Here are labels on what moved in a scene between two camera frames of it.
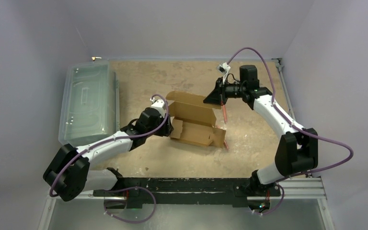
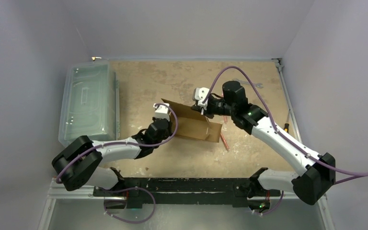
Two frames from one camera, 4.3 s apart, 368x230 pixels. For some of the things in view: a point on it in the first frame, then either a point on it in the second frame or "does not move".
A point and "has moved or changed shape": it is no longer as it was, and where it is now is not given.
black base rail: x=189 y=192 does not move
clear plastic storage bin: x=90 y=103 does not move
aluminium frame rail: x=301 y=204 does not move
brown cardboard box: x=193 y=120 has moved or changed shape
